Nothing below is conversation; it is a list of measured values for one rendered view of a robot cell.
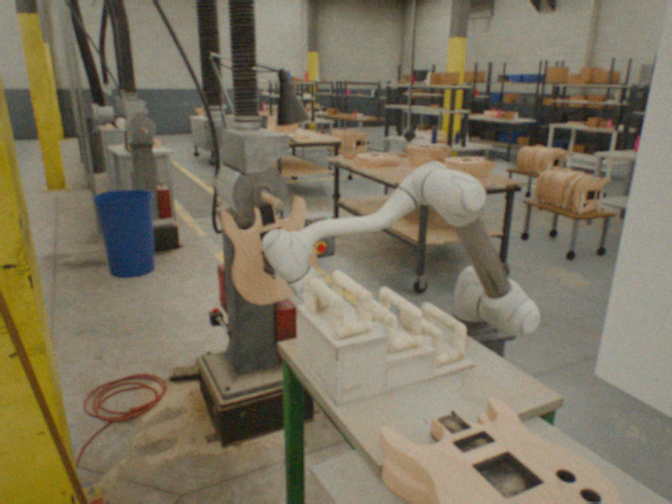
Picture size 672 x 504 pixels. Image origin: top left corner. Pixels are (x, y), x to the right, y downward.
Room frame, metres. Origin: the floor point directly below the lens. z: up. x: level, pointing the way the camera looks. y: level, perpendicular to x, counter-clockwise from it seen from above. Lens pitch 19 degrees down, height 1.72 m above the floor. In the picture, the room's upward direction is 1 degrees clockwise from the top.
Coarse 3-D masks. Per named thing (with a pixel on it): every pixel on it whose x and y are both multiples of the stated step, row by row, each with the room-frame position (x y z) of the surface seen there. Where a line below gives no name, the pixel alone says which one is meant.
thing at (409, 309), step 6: (384, 288) 1.42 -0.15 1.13; (384, 294) 1.40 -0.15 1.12; (390, 294) 1.38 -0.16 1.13; (396, 294) 1.38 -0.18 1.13; (390, 300) 1.37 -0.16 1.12; (396, 300) 1.34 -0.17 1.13; (402, 300) 1.33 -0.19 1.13; (396, 306) 1.34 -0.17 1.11; (402, 306) 1.31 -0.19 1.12; (408, 306) 1.30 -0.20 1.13; (414, 306) 1.29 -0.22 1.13; (408, 312) 1.28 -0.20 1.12; (414, 312) 1.27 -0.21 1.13; (420, 312) 1.27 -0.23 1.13
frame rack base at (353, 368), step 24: (312, 336) 1.25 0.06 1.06; (360, 336) 1.17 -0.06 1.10; (384, 336) 1.17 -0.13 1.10; (312, 360) 1.25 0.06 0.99; (336, 360) 1.11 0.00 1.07; (360, 360) 1.14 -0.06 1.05; (384, 360) 1.17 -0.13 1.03; (336, 384) 1.11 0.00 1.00; (360, 384) 1.14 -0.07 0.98; (384, 384) 1.17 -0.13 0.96
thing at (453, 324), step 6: (426, 306) 1.48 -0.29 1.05; (432, 306) 1.47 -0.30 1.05; (426, 312) 1.47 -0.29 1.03; (432, 312) 1.45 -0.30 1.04; (438, 312) 1.43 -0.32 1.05; (444, 312) 1.43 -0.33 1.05; (438, 318) 1.42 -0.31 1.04; (444, 318) 1.40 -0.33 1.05; (450, 318) 1.38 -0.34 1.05; (444, 324) 1.39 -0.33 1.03; (450, 324) 1.36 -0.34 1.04; (456, 324) 1.35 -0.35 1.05; (462, 324) 1.35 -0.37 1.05; (462, 330) 1.33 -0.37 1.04
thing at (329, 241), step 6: (306, 216) 2.30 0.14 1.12; (312, 216) 2.30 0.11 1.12; (318, 216) 2.30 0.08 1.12; (324, 216) 2.31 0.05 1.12; (330, 216) 2.31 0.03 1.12; (306, 222) 2.25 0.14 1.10; (318, 240) 2.28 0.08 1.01; (324, 240) 2.29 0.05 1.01; (330, 240) 2.31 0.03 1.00; (330, 246) 2.31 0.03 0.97; (318, 252) 2.28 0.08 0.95; (324, 252) 2.29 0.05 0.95; (330, 252) 2.31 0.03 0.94
